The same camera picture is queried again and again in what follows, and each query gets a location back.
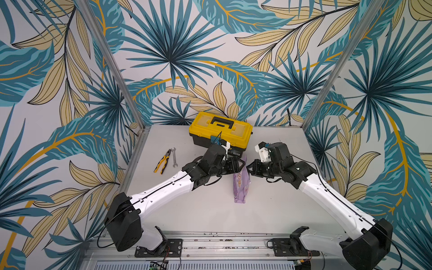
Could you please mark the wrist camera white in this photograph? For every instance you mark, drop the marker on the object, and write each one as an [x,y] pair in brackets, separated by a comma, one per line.
[263,152]
[226,145]

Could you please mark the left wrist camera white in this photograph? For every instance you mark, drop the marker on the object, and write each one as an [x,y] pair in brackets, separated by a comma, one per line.
[226,145]

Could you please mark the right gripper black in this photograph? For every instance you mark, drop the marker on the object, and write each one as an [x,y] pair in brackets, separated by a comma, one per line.
[258,167]

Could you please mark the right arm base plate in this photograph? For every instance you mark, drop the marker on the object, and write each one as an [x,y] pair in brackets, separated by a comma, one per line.
[289,247]

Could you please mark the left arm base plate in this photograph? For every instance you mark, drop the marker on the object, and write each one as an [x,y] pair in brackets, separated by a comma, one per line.
[170,248]

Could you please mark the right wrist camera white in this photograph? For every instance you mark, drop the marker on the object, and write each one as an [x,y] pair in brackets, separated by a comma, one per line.
[263,152]

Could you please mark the purple oats bag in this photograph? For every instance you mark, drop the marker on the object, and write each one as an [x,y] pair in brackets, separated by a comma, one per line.
[241,183]

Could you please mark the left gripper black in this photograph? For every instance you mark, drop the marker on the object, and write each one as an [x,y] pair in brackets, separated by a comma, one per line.
[234,165]

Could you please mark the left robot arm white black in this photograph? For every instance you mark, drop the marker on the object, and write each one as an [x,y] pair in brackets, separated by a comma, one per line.
[125,220]

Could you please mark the silver wrench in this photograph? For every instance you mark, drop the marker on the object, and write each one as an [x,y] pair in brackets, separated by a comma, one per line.
[173,151]

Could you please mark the yellow black pliers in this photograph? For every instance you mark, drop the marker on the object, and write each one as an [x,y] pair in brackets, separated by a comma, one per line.
[163,162]

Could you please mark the aluminium rail frame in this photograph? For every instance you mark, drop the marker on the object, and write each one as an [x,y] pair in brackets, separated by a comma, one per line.
[210,251]

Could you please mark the yellow black toolbox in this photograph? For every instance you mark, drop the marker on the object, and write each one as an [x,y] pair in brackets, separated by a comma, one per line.
[209,128]

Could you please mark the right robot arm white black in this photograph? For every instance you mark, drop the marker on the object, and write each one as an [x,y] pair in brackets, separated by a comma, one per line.
[365,242]

